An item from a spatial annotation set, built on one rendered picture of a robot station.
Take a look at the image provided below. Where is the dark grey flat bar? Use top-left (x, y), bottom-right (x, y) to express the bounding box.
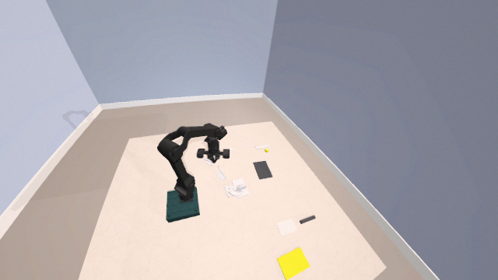
top-left (299, 215), bottom-right (316, 225)

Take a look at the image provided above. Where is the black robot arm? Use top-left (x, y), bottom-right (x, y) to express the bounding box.
top-left (157, 123), bottom-right (227, 203)

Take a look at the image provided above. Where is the yellow square plate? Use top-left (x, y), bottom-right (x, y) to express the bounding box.
top-left (277, 247), bottom-right (310, 280)

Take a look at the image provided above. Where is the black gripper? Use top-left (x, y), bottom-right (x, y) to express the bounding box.
top-left (197, 146), bottom-right (230, 163)

